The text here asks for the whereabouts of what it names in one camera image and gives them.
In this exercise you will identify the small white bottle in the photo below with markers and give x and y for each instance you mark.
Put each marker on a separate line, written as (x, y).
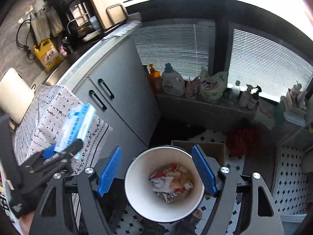
(236, 91)

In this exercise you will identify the wooden cutting board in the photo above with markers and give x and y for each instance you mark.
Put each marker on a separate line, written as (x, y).
(102, 0)

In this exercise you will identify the yellow detergent bottle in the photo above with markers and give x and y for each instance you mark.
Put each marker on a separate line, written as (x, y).
(49, 57)

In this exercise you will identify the white round bin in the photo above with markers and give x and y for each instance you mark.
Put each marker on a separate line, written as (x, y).
(141, 183)

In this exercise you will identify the pink refill pouch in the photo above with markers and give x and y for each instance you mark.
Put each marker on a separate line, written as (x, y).
(193, 89)

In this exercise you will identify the white laundry detergent bottle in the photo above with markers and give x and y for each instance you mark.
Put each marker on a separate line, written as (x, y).
(173, 83)

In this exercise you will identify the red paper box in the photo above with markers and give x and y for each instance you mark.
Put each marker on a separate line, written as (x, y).
(159, 175)

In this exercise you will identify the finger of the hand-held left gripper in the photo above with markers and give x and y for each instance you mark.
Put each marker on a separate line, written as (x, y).
(50, 152)
(73, 146)

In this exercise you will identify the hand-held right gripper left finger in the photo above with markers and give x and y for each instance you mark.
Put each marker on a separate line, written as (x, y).
(110, 173)

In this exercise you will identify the white rag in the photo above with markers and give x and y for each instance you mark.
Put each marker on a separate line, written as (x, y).
(121, 30)

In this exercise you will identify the brown cardboard box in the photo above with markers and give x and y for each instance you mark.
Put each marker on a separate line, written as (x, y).
(212, 151)

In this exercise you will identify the dark pump bottle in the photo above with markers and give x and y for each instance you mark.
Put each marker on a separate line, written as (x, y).
(253, 100)

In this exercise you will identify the blue and white box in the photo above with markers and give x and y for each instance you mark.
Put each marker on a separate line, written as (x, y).
(75, 124)

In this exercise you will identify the small pink bottle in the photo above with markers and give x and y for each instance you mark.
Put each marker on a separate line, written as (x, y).
(64, 50)

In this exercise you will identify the black window frame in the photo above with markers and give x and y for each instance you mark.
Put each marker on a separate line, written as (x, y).
(220, 9)

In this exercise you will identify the white paper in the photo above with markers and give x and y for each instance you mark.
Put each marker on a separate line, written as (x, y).
(160, 184)

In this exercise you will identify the hanging beige bag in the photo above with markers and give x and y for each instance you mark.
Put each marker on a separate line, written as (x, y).
(55, 19)
(39, 27)

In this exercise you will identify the white organizer with brushes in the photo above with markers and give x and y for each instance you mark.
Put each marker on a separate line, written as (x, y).
(296, 102)

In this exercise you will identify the grey cabinet door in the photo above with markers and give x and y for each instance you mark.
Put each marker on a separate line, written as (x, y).
(132, 83)
(122, 132)

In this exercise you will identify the black dish rack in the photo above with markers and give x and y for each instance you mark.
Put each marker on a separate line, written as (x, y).
(71, 23)

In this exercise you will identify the person's foot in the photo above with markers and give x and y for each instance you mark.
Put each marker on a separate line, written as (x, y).
(151, 227)
(195, 214)

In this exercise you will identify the grey low shelf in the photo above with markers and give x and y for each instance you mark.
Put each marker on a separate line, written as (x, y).
(207, 110)

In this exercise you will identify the green white refill pouch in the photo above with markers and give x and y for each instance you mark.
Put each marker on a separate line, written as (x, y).
(212, 85)

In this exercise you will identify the red cloth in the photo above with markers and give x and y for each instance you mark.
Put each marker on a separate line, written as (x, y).
(242, 142)

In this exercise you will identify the white red wrapper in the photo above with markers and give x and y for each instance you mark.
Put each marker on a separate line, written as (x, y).
(182, 176)

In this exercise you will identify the white patterned tablecloth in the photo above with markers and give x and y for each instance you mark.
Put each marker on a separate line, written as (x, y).
(44, 117)

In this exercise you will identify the orange bottle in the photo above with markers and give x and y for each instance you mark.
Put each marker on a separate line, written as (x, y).
(154, 80)

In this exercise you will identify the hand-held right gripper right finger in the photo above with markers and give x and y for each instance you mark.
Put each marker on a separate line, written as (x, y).
(204, 171)

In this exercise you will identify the foil wrapper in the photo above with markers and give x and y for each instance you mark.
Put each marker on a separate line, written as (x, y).
(171, 197)

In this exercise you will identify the cream air fryer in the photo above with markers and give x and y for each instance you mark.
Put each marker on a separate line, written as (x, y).
(14, 95)

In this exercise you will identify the white window blind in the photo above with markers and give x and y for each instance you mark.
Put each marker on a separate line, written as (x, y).
(171, 53)
(269, 63)

